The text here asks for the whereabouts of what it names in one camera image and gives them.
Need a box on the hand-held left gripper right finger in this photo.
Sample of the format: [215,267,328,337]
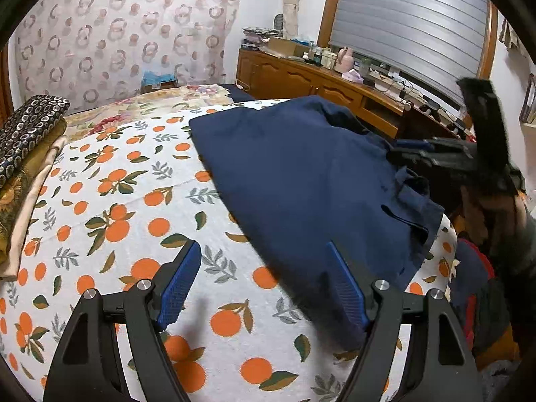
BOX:
[327,241,480,402]

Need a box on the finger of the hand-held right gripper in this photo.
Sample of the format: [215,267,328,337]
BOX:
[394,137,436,151]
[386,150,436,167]

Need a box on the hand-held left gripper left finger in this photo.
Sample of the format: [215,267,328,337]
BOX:
[42,239,202,402]

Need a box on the navy printed t-shirt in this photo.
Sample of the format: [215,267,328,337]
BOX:
[188,95,445,350]

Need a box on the person's right forearm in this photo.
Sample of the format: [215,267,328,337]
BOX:
[486,193,536,289]

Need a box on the colourful clothes pile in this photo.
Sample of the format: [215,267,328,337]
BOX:
[450,239,524,361]

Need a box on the hanging beige cloth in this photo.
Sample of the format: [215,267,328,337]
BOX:
[498,19,530,57]

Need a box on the orange fruit print bedsheet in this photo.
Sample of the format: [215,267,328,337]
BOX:
[0,98,459,402]

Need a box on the pink jug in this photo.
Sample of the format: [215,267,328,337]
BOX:
[334,46,356,73]

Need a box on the grey window shutter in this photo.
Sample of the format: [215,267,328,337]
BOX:
[329,0,490,107]

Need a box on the cluster of small bottles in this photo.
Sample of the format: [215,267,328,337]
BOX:
[302,46,336,68]

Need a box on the wooden sideboard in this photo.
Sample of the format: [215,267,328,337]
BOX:
[235,47,470,141]

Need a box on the stack of folded blankets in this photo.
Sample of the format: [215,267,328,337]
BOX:
[0,136,68,281]

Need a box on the cardboard box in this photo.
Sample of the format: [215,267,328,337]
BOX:
[266,36,308,57]

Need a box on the floral blanket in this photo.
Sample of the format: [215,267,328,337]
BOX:
[65,84,235,143]

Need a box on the navy bedspread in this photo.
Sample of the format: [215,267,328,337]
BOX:
[220,84,256,103]

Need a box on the cream lace curtain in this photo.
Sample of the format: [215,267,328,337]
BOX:
[280,0,306,38]

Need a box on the pile of papers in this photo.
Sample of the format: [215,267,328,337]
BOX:
[242,26,281,51]

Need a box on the gold sunflower folded cloth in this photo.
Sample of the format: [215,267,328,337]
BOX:
[0,117,68,260]

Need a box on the blue box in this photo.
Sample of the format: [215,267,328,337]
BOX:
[140,70,179,93]

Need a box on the dark circle-patterned folded cloth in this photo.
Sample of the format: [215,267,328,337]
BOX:
[0,95,71,187]

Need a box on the circle-patterned sheer curtain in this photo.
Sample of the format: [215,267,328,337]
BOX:
[14,0,241,114]

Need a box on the wall shelf with books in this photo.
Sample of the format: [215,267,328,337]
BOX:
[518,73,536,126]

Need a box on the wooden window frame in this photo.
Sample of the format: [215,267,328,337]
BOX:
[316,0,499,110]

